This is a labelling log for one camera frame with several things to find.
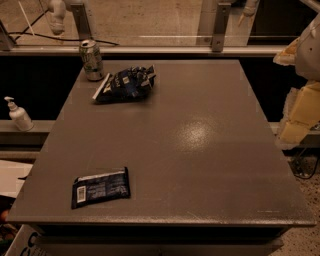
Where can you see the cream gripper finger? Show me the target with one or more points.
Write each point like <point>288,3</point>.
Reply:
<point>287,56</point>
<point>301,112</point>

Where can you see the blue rxbar blueberry wrapper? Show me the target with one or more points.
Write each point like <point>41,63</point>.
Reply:
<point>92,189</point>

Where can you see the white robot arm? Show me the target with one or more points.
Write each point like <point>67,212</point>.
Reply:
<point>307,59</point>

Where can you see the blue chip bag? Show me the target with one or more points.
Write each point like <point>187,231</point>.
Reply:
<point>130,84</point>

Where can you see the green soda can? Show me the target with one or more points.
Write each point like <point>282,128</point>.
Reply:
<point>92,60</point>

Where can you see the white pump dispenser bottle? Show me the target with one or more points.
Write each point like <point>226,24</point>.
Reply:
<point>19,115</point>

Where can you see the white cardboard box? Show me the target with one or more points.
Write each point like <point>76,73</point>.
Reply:
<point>24,242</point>

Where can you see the right metal bracket post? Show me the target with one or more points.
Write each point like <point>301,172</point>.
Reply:
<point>220,26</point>

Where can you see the metal bracket post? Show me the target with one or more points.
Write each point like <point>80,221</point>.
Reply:
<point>81,21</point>
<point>220,26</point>

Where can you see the left metal bracket post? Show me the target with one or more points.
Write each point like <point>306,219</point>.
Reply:
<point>81,21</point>

